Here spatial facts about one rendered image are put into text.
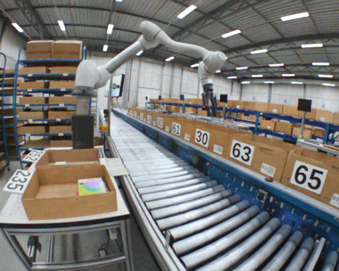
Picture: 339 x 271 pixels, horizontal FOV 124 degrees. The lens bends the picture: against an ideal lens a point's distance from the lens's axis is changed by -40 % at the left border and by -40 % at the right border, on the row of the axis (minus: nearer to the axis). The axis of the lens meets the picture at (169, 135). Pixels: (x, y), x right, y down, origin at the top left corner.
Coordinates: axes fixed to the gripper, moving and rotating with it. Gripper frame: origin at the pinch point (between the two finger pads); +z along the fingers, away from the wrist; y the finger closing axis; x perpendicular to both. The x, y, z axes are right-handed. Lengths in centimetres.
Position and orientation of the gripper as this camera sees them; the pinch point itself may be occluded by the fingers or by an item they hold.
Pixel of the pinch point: (211, 112)
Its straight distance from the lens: 110.6
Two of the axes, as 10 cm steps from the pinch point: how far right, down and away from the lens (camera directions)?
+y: -8.9, 0.1, -4.6
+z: 0.8, 9.9, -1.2
